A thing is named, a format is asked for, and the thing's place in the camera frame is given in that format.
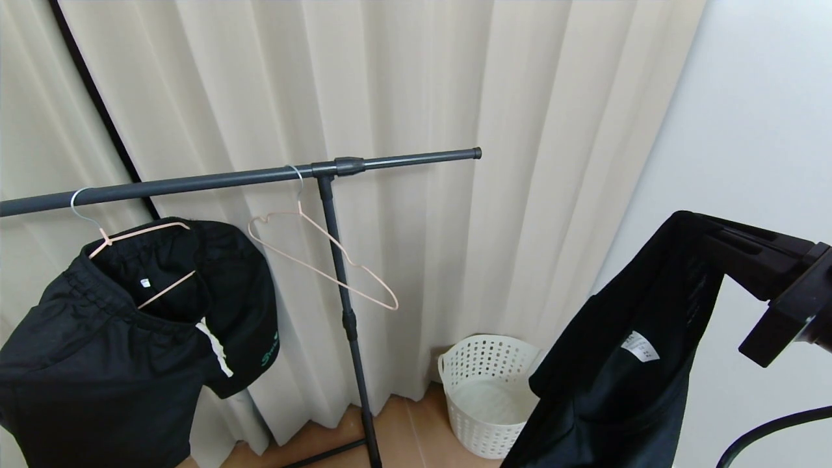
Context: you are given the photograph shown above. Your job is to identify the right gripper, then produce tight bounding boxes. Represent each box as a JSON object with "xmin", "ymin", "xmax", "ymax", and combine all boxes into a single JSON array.
[{"xmin": 740, "ymin": 242, "xmax": 832, "ymax": 369}]

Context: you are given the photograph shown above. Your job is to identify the black garment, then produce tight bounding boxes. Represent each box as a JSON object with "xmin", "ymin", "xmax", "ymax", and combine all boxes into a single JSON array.
[{"xmin": 500, "ymin": 210, "xmax": 725, "ymax": 468}]

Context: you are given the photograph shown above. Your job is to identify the pink clothes hanger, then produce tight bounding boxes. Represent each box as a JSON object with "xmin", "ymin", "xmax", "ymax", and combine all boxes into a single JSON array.
[
  {"xmin": 70, "ymin": 187, "xmax": 196, "ymax": 309},
  {"xmin": 247, "ymin": 164, "xmax": 399, "ymax": 311}
]

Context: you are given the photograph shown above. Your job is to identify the black shorts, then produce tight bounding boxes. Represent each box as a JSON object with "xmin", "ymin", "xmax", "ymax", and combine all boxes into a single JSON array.
[{"xmin": 0, "ymin": 218, "xmax": 280, "ymax": 468}]

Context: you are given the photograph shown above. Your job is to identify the white laundry basket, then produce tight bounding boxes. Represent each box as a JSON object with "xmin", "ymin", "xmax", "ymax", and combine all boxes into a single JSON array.
[{"xmin": 437, "ymin": 334, "xmax": 547, "ymax": 460}]

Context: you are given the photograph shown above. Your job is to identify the black clothes rack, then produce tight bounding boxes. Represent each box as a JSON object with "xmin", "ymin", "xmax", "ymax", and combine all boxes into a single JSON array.
[{"xmin": 0, "ymin": 147, "xmax": 483, "ymax": 468}]

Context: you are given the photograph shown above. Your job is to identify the white curtain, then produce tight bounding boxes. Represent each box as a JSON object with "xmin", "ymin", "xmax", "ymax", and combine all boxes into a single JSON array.
[
  {"xmin": 0, "ymin": 0, "xmax": 160, "ymax": 339},
  {"xmin": 58, "ymin": 0, "xmax": 706, "ymax": 456}
]

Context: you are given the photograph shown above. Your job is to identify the black cable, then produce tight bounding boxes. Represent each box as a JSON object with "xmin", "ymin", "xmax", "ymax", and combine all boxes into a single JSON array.
[{"xmin": 715, "ymin": 406, "xmax": 832, "ymax": 468}]

